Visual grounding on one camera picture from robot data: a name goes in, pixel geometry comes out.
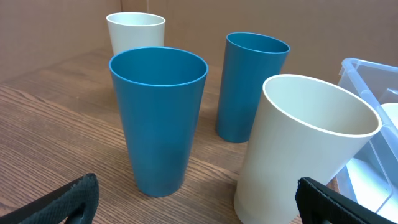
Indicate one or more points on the blue tall cup front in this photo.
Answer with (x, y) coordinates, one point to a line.
(159, 92)

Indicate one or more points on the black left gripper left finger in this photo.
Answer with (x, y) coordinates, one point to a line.
(75, 202)

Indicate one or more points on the cream tall cup far left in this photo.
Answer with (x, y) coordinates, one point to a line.
(129, 30)

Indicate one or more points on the blue tall cup rear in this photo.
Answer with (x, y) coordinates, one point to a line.
(249, 59)

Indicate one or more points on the blue tall cup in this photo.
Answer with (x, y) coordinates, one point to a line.
(249, 59)
(159, 92)

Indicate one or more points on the clear plastic storage container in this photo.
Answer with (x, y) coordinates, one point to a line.
(370, 177)

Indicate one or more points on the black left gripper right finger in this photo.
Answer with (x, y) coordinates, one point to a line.
(317, 204)

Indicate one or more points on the cream tall cup near container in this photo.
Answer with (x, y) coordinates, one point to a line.
(304, 127)

